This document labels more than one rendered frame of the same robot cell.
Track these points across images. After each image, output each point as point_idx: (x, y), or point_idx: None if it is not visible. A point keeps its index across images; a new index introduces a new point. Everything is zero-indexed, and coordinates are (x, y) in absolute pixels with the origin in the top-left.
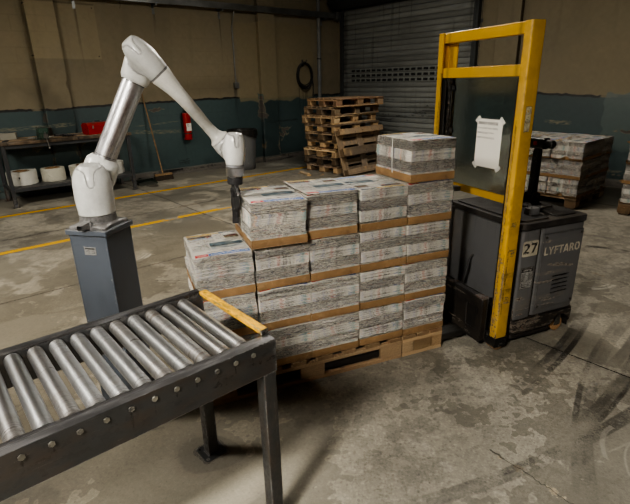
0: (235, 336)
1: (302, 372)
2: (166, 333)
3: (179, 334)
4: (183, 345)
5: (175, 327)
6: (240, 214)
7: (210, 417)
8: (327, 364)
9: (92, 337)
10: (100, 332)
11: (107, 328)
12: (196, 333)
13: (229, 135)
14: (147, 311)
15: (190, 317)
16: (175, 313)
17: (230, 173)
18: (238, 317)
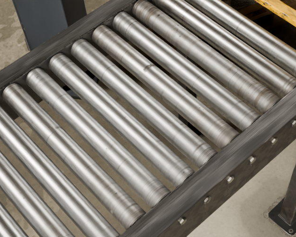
0: None
1: (275, 16)
2: (185, 49)
3: (211, 54)
4: (225, 75)
5: (197, 38)
6: None
7: None
8: None
9: (78, 59)
10: (90, 53)
11: (89, 38)
12: (233, 49)
13: None
14: (136, 4)
15: (200, 9)
16: (182, 7)
17: None
18: (288, 18)
